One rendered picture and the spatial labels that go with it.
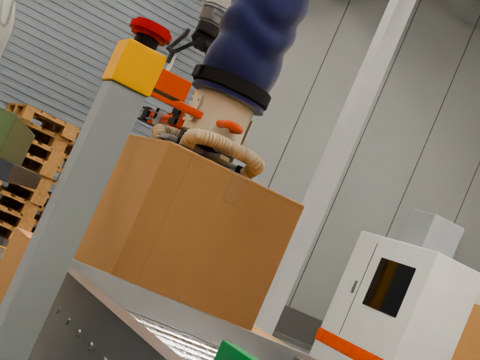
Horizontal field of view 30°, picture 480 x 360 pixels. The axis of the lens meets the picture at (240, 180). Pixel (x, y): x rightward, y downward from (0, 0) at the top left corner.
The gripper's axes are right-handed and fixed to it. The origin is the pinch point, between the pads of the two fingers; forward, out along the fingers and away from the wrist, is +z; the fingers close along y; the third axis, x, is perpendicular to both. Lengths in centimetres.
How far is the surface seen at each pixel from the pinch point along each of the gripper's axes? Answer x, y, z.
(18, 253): 22, -22, 74
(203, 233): -77, -3, 44
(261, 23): -51, -2, -15
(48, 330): -104, -36, 73
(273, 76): -50, 8, -4
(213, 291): -77, 6, 56
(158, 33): -144, -50, 19
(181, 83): -76, -23, 14
